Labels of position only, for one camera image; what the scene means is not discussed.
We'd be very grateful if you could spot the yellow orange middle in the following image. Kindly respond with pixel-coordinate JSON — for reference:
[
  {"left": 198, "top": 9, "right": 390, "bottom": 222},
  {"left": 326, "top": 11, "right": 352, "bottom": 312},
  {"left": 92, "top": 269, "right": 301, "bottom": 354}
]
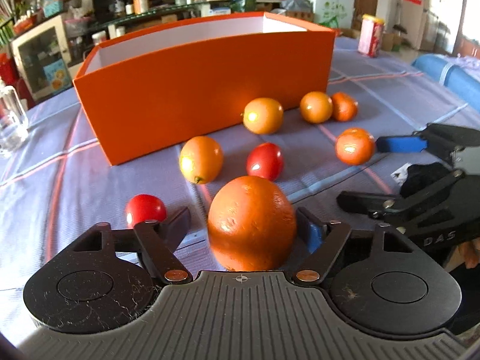
[{"left": 242, "top": 97, "right": 284, "bottom": 135}]

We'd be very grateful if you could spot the red tomato centre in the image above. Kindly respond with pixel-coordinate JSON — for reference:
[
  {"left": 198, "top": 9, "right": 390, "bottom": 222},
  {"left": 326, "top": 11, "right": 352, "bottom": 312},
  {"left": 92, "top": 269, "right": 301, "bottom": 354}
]
[{"left": 247, "top": 142, "right": 284, "bottom": 181}]

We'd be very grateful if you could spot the red tomato near left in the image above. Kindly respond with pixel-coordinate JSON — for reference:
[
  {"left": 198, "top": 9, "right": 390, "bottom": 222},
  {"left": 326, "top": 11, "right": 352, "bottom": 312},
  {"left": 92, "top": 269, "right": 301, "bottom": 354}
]
[{"left": 125, "top": 194, "right": 168, "bottom": 228}]

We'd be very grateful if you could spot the blue plaid tablecloth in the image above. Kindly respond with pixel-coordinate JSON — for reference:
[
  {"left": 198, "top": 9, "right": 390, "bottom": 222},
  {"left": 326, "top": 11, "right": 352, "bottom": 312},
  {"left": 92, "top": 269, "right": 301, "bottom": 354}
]
[{"left": 1, "top": 37, "right": 479, "bottom": 344}]

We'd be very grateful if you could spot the yellow orange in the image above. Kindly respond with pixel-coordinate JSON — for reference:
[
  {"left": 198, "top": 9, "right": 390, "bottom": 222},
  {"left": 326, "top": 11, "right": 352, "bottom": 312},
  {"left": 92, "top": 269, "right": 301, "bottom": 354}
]
[
  {"left": 179, "top": 136, "right": 224, "bottom": 185},
  {"left": 299, "top": 91, "right": 333, "bottom": 124},
  {"left": 242, "top": 97, "right": 284, "bottom": 135}
]

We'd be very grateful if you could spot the clear glass jar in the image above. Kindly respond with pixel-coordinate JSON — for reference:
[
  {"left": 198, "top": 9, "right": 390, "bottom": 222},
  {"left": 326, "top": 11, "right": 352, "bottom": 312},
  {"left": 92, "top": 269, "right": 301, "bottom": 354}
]
[{"left": 0, "top": 80, "right": 29, "bottom": 157}]

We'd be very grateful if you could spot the large orange fruit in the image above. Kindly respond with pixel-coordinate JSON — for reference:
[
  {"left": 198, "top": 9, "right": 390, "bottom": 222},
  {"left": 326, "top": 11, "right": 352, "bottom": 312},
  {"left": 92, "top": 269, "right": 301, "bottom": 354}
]
[{"left": 208, "top": 175, "right": 297, "bottom": 272}]

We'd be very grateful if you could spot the yellow orange right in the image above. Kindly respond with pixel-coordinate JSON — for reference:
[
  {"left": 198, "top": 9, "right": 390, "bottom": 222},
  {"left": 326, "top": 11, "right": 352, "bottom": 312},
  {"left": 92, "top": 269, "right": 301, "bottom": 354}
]
[{"left": 299, "top": 91, "right": 333, "bottom": 124}]

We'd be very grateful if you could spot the reddish tangerine by box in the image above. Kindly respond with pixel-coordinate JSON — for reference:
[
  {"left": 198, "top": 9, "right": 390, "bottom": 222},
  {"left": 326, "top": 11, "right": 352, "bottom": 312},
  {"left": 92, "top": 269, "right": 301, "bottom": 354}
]
[{"left": 331, "top": 92, "right": 358, "bottom": 122}]

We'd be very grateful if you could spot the reddish tangerine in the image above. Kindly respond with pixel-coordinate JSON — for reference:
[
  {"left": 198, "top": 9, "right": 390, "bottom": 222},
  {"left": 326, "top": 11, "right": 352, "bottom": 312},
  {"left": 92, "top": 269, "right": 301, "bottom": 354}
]
[
  {"left": 335, "top": 127, "right": 375, "bottom": 166},
  {"left": 331, "top": 92, "right": 358, "bottom": 122}
]

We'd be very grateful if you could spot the red yellow-lid canister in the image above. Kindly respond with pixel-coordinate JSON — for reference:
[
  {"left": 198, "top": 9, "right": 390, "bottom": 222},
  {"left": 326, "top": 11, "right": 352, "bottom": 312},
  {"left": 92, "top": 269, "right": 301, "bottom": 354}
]
[{"left": 358, "top": 15, "right": 385, "bottom": 58}]

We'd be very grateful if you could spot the yellow orange left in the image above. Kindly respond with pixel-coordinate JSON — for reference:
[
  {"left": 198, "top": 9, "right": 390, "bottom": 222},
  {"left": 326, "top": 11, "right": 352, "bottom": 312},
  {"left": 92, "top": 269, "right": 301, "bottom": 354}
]
[{"left": 179, "top": 136, "right": 224, "bottom": 185}]

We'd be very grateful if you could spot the red tomato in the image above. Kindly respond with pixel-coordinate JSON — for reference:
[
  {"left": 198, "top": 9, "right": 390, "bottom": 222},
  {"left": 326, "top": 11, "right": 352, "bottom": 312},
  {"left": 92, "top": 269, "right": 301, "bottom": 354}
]
[
  {"left": 247, "top": 142, "right": 284, "bottom": 181},
  {"left": 125, "top": 194, "right": 168, "bottom": 228}
]

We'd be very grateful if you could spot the orange cardboard box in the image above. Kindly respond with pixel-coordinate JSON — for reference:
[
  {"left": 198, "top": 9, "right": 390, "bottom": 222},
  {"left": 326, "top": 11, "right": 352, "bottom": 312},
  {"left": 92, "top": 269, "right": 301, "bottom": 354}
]
[{"left": 73, "top": 12, "right": 335, "bottom": 165}]

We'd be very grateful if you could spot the white glass-door cabinet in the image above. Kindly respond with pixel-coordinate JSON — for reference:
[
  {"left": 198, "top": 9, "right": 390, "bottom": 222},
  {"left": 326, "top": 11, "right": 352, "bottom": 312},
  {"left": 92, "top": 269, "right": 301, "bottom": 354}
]
[{"left": 11, "top": 14, "right": 72, "bottom": 103}]

